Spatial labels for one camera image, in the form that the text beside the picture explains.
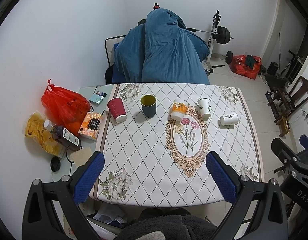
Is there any white paper cup lying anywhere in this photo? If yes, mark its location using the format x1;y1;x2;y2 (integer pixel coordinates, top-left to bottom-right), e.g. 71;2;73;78
220;112;239;126

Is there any orange and white cup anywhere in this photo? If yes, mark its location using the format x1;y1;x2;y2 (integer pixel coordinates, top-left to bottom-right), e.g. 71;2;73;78
170;99;189;121

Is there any blue blanket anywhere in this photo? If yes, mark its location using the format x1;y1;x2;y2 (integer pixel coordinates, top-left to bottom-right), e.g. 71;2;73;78
114;9;209;85

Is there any dark green cup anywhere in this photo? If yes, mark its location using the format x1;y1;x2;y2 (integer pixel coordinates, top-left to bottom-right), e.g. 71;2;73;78
140;94;156;118

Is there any barbell weight rack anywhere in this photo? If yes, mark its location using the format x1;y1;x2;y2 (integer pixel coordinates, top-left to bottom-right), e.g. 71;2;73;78
187;10;234;75

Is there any floral patterned tablecloth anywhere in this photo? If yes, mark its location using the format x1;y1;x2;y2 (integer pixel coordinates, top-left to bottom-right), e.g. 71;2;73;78
90;83;264;207

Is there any red bag on floor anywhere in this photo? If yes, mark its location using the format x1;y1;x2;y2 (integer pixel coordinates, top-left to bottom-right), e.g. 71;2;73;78
229;55;262;80

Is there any teal small box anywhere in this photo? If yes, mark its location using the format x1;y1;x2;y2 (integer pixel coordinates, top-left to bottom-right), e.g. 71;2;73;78
89;94;104;104

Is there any bag of yellow chips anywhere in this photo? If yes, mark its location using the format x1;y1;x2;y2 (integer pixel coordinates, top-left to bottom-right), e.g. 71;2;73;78
25;111;65;158

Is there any dark wooden chair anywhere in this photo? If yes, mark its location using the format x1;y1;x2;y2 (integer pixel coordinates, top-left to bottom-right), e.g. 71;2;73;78
265;76;308;137

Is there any red plastic bag on table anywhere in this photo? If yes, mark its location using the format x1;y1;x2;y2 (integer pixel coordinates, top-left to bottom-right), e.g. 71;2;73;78
41;79;90;136

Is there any red paper cup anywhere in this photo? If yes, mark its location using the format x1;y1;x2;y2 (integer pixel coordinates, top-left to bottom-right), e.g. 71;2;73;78
107;97;127;123

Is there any white paper cup upright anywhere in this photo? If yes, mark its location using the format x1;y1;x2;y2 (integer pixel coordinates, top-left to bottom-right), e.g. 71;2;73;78
197;98;211;120

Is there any small dark blue device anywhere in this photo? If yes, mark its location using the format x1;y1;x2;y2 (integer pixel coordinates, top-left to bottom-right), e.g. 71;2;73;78
96;91;107;97

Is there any dumbbell on floor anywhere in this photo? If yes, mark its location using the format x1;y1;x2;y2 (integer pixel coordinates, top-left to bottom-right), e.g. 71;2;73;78
225;50;233;64

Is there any dark liquid bottle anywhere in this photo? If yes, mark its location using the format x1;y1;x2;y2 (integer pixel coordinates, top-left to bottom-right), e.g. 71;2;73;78
43;119;81;152

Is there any black round lid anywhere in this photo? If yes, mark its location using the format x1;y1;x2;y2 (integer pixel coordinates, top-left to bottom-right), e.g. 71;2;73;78
50;156;61;172

